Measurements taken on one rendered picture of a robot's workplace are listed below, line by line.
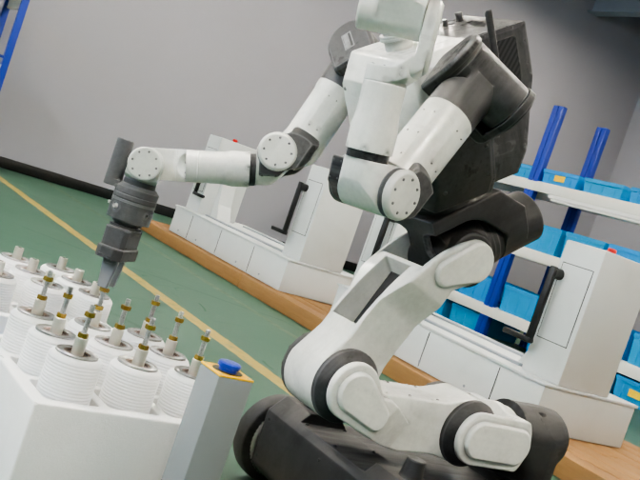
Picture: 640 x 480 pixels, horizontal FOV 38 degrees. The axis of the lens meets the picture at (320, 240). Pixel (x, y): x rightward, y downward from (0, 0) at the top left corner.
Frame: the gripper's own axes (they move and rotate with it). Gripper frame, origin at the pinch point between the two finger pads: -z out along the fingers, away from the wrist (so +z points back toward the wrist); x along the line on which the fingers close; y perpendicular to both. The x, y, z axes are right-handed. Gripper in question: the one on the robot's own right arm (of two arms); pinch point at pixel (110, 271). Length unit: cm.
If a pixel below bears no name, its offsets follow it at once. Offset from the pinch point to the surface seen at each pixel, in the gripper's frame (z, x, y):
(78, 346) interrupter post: -9.6, -26.3, -7.9
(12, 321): -13.2, -12.4, 10.9
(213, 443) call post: -16.7, -27.1, -35.8
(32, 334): -12.0, -20.8, 2.8
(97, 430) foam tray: -21.5, -27.8, -16.3
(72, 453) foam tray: -26.2, -29.8, -14.1
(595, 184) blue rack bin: 102, 528, -150
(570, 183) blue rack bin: 98, 546, -134
